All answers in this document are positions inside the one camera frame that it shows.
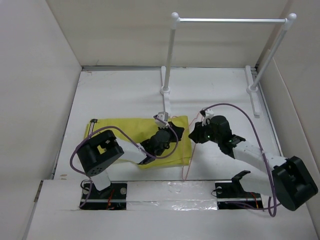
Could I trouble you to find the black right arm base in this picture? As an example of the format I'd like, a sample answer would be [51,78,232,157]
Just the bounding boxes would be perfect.
[211,170,264,210]

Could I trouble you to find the pink wire hanger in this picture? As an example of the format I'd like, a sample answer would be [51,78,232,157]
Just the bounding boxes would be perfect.
[181,112,203,182]

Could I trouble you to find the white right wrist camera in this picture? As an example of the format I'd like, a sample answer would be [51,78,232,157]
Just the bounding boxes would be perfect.
[200,107,215,126]

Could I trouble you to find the aluminium frame rail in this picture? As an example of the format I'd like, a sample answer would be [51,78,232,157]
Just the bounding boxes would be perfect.
[81,65,245,72]

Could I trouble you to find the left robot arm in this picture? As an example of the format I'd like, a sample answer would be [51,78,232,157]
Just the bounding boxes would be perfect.
[75,121,184,199]

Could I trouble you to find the yellow trousers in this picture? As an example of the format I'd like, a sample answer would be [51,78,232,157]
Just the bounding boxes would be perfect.
[93,115,191,169]

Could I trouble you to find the white clothes rack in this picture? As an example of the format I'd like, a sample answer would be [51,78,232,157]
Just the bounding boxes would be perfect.
[160,12,297,118]

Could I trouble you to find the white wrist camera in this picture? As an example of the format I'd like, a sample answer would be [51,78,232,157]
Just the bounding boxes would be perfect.
[153,111,169,128]
[200,107,215,126]

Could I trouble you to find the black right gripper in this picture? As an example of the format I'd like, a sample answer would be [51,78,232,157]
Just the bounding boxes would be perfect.
[188,119,221,144]

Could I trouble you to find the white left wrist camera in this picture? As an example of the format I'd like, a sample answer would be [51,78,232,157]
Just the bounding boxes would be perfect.
[153,111,169,128]

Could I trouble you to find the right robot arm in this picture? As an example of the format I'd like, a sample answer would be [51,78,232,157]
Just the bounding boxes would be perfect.
[188,115,319,211]

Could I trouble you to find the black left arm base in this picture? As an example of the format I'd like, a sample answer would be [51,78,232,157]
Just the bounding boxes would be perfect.
[79,180,128,211]

